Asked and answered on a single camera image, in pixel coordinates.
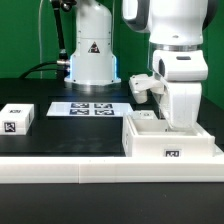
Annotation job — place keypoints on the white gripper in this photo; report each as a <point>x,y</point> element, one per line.
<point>180,104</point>

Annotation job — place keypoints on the white cabinet door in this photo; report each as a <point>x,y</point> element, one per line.
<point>144,114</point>

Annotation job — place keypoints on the white cabinet body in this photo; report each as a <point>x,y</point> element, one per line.
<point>143,138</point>

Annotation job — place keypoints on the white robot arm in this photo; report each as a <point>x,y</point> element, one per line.
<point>173,31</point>

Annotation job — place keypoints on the white cabinet top block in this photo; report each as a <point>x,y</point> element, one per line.
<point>15,119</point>

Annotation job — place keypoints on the white L-shaped fence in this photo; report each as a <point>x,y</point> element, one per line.
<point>36,169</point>

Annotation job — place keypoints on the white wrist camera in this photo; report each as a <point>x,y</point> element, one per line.
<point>140,84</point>

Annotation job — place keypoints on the white marker base plate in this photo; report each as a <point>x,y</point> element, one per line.
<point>87,109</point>

